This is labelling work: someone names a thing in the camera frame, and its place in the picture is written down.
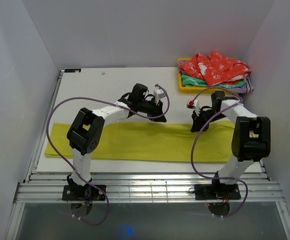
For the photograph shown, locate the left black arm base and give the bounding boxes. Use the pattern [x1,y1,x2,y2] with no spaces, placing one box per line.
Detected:
[61,185,105,202]

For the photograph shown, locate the purple striped garment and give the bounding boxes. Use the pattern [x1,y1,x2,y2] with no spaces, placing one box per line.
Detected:
[178,58,255,94]

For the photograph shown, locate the yellow plastic tray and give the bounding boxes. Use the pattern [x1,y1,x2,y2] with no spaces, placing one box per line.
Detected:
[178,68,244,95]

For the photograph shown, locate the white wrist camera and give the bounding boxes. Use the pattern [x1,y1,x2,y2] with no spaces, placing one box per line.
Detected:
[186,98,201,116]
[153,84,166,102]

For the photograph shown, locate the blue label sticker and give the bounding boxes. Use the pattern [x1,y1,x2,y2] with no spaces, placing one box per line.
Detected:
[64,68,81,73]

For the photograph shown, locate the red white patterned garment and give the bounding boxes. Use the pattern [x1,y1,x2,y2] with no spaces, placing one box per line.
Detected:
[178,51,251,87]

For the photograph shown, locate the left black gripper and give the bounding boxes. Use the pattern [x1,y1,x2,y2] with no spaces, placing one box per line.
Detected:
[137,97,166,123]

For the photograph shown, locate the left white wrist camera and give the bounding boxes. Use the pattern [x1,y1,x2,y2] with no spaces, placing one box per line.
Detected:
[153,84,166,102]

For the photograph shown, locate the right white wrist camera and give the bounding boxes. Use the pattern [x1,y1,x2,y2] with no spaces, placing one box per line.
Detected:
[186,98,201,116]

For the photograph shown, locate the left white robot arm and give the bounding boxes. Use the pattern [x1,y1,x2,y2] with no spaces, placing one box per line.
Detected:
[67,83,167,200]

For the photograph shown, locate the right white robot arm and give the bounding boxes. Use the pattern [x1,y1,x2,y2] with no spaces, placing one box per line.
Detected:
[187,90,271,199]

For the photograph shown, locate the yellow-green trousers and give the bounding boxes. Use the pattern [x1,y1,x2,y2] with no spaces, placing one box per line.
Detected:
[44,120,238,163]

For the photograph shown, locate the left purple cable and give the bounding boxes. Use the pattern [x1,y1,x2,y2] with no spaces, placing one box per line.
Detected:
[46,83,170,226]

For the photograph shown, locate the purple cable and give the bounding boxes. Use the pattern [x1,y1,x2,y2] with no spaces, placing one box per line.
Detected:
[190,86,248,219]
[46,83,170,226]

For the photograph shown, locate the green folded garment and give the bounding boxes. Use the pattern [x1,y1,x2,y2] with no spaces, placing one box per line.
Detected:
[181,74,247,89]

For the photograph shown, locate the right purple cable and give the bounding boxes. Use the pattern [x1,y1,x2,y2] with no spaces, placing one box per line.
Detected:
[190,86,248,219]

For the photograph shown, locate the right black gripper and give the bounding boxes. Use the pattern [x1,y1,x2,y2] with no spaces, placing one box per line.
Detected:
[190,107,226,133]

